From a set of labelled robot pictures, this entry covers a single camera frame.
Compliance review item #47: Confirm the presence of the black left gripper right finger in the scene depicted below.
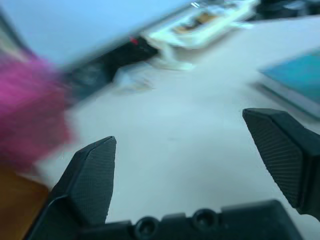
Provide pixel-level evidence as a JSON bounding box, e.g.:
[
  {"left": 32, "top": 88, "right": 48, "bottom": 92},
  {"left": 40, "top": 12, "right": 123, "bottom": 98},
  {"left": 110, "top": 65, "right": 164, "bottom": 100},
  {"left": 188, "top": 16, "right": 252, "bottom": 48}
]
[{"left": 242, "top": 107, "right": 320, "bottom": 216}]

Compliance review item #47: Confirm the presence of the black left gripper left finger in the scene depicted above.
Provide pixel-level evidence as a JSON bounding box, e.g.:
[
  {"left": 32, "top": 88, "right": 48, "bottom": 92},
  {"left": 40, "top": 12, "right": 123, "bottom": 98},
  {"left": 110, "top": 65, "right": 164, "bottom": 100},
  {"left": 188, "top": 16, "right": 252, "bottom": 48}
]
[{"left": 26, "top": 135, "right": 117, "bottom": 240}]

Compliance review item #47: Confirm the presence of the wooden bookshelf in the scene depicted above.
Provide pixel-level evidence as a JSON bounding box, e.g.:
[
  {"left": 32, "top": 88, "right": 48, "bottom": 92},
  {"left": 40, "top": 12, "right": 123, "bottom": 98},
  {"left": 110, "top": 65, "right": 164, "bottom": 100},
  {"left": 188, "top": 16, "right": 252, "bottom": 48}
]
[{"left": 0, "top": 166, "right": 50, "bottom": 240}]

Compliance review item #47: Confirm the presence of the teal cover book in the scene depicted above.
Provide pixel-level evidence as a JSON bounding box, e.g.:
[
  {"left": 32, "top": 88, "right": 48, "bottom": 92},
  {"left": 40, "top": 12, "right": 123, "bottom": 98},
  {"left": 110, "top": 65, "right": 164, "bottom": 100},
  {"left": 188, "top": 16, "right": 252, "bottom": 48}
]
[{"left": 255, "top": 48, "right": 320, "bottom": 116}]

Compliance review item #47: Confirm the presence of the pink fuzzy object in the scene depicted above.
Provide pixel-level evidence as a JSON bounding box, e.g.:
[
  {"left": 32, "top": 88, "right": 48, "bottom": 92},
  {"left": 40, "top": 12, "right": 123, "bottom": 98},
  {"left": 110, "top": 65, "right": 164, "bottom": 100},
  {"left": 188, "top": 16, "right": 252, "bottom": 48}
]
[{"left": 0, "top": 51, "right": 76, "bottom": 173}]

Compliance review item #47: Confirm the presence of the black device with red button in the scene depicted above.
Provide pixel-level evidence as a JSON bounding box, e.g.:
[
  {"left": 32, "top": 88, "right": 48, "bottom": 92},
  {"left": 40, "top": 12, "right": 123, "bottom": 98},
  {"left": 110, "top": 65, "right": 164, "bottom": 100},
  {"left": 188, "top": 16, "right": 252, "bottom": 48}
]
[{"left": 63, "top": 34, "right": 159, "bottom": 101}]

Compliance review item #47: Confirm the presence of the white tray with items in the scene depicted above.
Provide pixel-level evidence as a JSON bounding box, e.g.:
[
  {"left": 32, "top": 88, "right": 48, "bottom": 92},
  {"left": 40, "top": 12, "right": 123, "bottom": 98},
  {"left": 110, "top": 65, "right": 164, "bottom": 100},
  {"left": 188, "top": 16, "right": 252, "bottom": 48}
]
[{"left": 146, "top": 0, "right": 258, "bottom": 51}]

